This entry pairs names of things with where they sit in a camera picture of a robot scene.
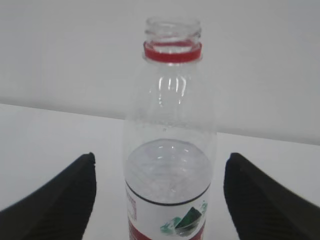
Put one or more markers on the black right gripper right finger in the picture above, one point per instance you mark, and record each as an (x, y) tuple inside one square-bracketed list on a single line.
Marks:
[(263, 209)]

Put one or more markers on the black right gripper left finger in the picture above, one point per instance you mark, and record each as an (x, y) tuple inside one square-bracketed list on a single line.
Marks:
[(59, 210)]

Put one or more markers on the clear water bottle red label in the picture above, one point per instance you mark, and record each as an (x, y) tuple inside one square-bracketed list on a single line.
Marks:
[(169, 136)]

